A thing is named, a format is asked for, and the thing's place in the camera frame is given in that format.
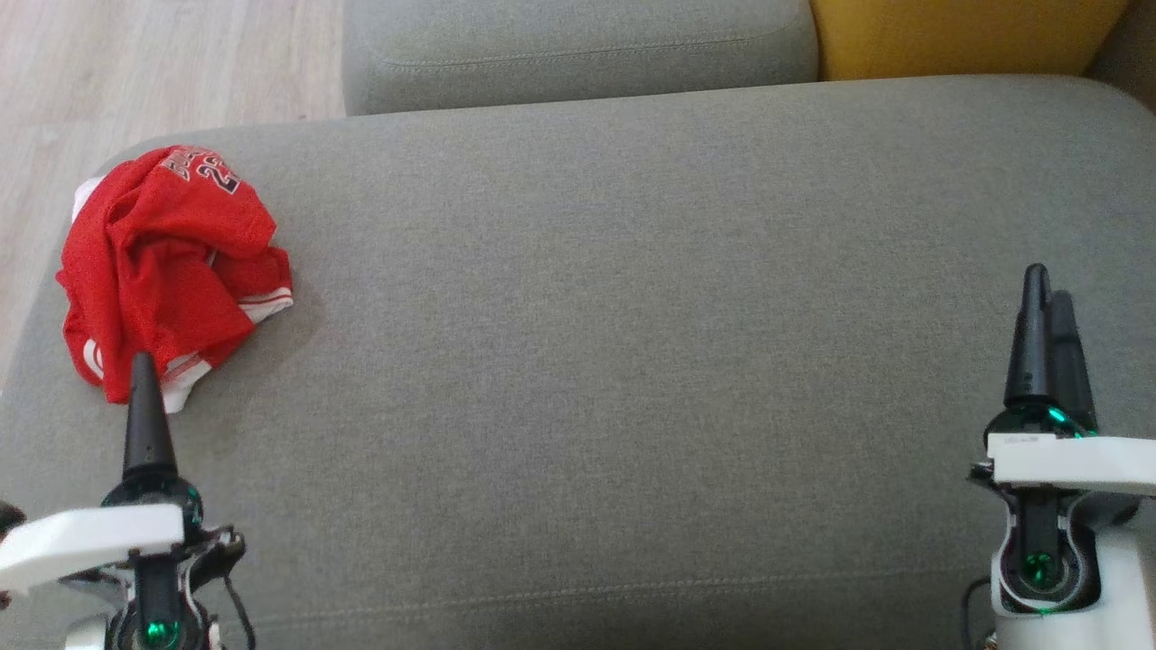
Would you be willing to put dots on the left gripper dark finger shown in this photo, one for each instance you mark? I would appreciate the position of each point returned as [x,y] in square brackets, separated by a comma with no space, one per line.
[146,424]

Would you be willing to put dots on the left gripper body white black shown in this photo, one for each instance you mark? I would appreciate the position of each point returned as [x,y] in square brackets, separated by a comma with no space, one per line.
[90,537]

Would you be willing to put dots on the red Bulls basketball jersey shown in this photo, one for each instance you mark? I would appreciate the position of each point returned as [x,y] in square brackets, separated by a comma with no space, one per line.
[194,181]

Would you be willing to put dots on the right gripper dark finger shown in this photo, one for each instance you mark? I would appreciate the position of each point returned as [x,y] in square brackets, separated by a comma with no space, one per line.
[1073,370]
[1030,343]

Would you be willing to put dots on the large grey fabric ottoman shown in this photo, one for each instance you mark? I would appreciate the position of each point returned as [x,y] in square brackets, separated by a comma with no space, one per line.
[587,361]

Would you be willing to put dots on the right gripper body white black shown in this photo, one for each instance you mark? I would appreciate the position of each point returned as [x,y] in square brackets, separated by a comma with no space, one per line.
[1066,465]

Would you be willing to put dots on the yellow sofa backrest cushion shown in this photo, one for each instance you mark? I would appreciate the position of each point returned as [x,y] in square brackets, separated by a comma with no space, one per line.
[957,36]

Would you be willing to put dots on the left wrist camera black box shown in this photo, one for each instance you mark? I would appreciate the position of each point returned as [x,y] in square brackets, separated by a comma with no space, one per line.
[5,520]

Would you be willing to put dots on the grey sofa seat cushion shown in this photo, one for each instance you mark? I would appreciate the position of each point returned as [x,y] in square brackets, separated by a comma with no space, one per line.
[578,45]

